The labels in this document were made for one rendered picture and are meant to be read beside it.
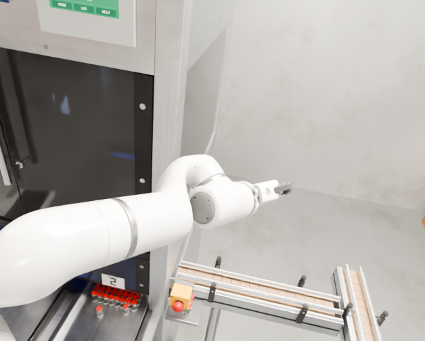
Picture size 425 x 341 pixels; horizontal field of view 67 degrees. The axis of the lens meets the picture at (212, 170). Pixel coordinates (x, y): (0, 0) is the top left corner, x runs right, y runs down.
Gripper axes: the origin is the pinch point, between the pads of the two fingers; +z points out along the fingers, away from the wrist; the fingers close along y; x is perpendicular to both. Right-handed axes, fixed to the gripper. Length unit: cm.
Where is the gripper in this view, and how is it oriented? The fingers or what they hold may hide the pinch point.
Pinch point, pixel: (273, 193)
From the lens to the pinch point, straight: 88.0
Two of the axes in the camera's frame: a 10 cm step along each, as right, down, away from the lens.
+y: -7.6, 3.2, 5.7
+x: 2.8, 9.5, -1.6
